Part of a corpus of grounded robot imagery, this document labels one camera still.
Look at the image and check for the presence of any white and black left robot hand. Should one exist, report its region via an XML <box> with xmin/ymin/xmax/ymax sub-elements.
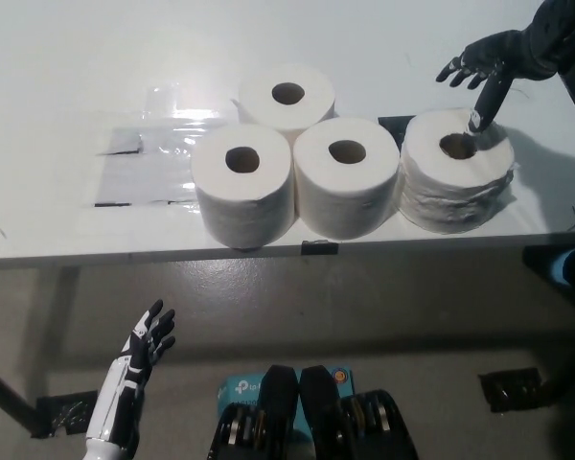
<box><xmin>83</xmin><ymin>299</ymin><xmax>177</xmax><ymax>460</ymax></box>

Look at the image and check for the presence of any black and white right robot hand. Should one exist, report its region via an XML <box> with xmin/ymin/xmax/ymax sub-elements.
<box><xmin>434</xmin><ymin>26</ymin><xmax>560</xmax><ymax>135</ymax></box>

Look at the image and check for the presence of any smooth white toilet paper roll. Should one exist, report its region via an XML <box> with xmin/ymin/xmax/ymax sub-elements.
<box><xmin>292</xmin><ymin>117</ymin><xmax>399</xmax><ymax>240</ymax></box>
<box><xmin>238</xmin><ymin>62</ymin><xmax>337</xmax><ymax>144</ymax></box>
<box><xmin>191</xmin><ymin>125</ymin><xmax>298</xmax><ymax>249</ymax></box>

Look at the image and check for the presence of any black slanted table leg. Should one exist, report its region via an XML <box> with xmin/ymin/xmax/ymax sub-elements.
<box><xmin>539</xmin><ymin>306</ymin><xmax>575</xmax><ymax>402</ymax></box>
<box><xmin>0</xmin><ymin>358</ymin><xmax>47</xmax><ymax>440</ymax></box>

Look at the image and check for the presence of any teal tp-link box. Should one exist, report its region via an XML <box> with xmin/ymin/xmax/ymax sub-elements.
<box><xmin>216</xmin><ymin>366</ymin><xmax>356</xmax><ymax>432</ymax></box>

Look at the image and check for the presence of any black tape square patch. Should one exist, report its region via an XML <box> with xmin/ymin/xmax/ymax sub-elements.
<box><xmin>377</xmin><ymin>114</ymin><xmax>413</xmax><ymax>145</ymax></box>

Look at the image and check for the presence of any blue round object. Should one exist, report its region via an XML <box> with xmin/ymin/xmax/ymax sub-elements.
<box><xmin>553</xmin><ymin>252</ymin><xmax>575</xmax><ymax>285</ymax></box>

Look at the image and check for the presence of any clear plastic sheet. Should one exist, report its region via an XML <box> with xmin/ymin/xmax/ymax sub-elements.
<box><xmin>83</xmin><ymin>83</ymin><xmax>243</xmax><ymax>210</ymax></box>

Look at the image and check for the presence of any small black tape strip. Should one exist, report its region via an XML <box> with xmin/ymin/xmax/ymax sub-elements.
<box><xmin>300</xmin><ymin>239</ymin><xmax>339</xmax><ymax>256</ymax></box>

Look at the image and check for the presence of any black table frame bracket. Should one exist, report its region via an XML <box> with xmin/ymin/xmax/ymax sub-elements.
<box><xmin>521</xmin><ymin>245</ymin><xmax>575</xmax><ymax>293</ymax></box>

